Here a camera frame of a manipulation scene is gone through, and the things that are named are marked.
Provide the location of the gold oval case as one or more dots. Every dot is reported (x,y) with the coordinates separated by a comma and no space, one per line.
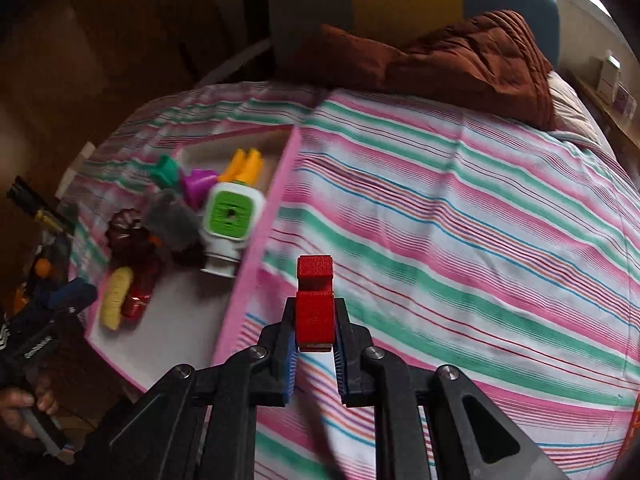
(116,300)

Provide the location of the black post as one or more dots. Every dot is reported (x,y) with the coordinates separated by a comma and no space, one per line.
(255,0)

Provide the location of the wooden wardrobe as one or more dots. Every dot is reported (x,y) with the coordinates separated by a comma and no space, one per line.
(100,35)

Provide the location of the purple container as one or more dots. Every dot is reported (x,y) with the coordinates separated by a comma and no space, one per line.
(624,100)

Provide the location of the red block toy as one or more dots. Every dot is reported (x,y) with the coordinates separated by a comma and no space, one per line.
(315,317)

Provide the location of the pink-rimmed white tray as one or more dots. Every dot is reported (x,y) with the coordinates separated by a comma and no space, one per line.
(170,320)

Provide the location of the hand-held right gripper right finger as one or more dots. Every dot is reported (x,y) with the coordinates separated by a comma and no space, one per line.
(340,360)

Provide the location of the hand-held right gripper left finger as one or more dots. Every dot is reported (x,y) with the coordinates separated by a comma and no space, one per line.
(290,365)

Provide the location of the black and gold tool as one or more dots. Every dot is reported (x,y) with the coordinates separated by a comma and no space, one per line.
(40,205)

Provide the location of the white box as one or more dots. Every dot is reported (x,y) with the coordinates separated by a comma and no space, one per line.
(607,82)

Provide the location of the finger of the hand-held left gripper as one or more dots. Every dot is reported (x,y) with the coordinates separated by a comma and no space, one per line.
(75,292)

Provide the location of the yellow plastic toy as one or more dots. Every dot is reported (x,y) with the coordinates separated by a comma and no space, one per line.
(242,167)

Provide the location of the pink green striped blanket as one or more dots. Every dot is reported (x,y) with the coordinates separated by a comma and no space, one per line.
(450,210)

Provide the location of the wooden side table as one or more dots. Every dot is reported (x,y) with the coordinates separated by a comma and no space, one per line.
(612,120)

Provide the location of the shiny red lighter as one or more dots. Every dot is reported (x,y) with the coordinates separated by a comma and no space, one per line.
(140,290)

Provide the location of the pale pink pillow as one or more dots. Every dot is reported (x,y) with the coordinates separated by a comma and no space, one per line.
(575,110)

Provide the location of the brown quilted duvet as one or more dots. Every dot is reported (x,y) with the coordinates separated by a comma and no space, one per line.
(475,60)

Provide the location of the dark brown fluted mould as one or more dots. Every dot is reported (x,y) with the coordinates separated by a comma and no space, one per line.
(125,230)

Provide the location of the white and green square device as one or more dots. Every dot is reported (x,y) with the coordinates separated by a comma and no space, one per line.
(230,215)

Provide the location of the green plastic toy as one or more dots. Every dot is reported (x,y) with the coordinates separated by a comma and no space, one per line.
(167,172)

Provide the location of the magenta plastic toy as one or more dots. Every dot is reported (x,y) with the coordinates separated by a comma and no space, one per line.
(197,187)

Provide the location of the white bed rail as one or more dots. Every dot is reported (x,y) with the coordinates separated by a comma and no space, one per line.
(235,62)

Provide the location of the person's left hand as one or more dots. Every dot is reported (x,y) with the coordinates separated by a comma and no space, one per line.
(15,402)

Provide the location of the small orange ball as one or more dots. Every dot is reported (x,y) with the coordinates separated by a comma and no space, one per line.
(44,267)

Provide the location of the black jar with clear lid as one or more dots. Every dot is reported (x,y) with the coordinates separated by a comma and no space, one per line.
(172,220)

